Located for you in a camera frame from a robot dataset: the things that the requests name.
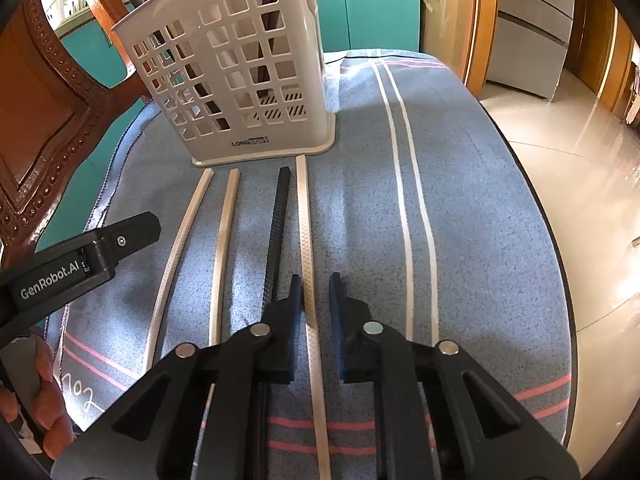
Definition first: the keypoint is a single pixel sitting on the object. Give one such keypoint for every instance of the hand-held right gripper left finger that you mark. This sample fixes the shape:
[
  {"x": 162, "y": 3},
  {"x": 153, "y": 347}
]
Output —
[{"x": 296, "y": 292}]

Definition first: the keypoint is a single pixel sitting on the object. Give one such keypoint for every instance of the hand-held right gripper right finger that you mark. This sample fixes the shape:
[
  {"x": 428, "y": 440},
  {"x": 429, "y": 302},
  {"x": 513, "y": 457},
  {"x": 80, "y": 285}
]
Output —
[{"x": 334, "y": 300}]

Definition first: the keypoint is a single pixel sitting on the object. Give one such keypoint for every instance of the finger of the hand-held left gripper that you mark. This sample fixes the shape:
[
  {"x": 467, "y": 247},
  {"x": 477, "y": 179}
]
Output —
[{"x": 135, "y": 230}]

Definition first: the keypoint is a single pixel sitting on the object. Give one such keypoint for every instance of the beige chopstick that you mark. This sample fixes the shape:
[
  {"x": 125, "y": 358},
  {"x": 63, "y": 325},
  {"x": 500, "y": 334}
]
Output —
[
  {"x": 177, "y": 255},
  {"x": 306, "y": 240},
  {"x": 222, "y": 255}
]

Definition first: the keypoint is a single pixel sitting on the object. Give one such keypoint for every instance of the black chopstick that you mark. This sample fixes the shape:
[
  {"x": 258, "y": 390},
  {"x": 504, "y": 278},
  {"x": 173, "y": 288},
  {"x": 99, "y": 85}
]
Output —
[{"x": 278, "y": 230}]

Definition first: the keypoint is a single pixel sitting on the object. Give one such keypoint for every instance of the white plastic utensil basket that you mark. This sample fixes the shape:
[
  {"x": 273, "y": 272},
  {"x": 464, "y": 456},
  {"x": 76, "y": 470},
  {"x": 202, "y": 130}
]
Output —
[{"x": 210, "y": 147}]

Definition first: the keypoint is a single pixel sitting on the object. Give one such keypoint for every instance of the person's left hand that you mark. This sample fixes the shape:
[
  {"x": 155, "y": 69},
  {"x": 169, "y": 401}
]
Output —
[{"x": 47, "y": 360}]

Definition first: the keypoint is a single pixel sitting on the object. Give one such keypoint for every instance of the carved wooden chair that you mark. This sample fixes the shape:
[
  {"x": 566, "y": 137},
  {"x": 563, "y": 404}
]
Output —
[{"x": 40, "y": 110}]

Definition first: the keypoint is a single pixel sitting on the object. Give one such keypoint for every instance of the blue striped cloth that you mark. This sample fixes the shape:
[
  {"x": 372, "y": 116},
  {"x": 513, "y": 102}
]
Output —
[{"x": 475, "y": 235}]

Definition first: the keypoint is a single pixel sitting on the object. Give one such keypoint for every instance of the white dish rack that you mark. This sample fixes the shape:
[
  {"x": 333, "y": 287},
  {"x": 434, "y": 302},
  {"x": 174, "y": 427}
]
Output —
[{"x": 72, "y": 7}]

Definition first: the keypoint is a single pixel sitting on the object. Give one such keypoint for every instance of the wooden framed glass sliding door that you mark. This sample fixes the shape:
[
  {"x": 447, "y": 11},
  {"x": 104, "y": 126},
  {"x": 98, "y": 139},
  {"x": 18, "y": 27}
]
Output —
[{"x": 450, "y": 15}]

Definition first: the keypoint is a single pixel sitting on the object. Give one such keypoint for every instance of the grey refrigerator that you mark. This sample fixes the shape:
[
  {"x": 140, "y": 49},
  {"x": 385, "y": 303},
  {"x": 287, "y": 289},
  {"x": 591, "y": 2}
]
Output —
[{"x": 530, "y": 25}]

